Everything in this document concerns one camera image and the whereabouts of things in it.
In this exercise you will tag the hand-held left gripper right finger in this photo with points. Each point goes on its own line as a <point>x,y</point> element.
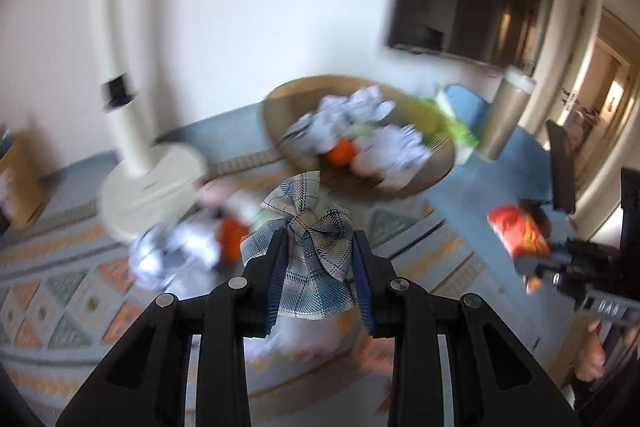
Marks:
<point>364,292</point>

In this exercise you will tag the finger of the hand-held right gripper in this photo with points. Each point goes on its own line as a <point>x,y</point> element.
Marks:
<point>562,251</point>
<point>547,277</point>

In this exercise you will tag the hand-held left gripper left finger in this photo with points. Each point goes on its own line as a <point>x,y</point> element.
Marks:
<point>274,292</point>

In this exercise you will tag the red snack bag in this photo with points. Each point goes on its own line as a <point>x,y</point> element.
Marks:
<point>520,234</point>

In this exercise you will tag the blue plaid cloth pouch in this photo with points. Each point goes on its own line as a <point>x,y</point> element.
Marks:
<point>310,257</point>

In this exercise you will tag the small orange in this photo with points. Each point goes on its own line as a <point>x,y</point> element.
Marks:
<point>342,152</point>
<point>232,237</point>

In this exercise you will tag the pink white green plush toy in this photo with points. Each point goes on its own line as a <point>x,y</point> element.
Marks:
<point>225,202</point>

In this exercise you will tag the woven straw basket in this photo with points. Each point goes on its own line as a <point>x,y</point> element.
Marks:
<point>400,182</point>

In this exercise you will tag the person's right hand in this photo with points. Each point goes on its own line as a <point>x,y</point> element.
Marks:
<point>592,354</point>

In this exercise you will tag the black flat board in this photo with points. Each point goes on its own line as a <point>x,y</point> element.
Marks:
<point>562,167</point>

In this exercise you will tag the beige tumbler with lid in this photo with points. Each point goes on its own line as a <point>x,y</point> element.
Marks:
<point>507,117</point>

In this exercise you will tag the white floor lamp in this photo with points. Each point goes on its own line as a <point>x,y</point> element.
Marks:
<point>150,187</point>

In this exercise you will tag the white crumpled cloths in basket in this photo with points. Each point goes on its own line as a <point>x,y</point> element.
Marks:
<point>315,122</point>

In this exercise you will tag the patterned rug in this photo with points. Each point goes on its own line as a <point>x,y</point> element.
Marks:
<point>75,297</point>

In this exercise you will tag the cardboard box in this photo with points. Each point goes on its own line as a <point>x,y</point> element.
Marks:
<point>22,187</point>

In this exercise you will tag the wooden door frame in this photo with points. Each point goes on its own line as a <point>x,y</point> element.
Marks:
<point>607,82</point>

